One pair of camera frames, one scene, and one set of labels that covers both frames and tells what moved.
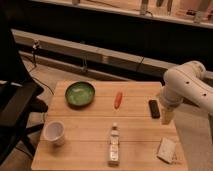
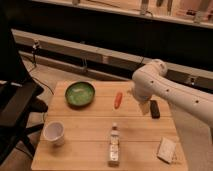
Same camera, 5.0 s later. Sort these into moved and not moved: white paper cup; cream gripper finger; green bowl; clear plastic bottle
Moved: cream gripper finger
Not moved: clear plastic bottle; green bowl; white paper cup
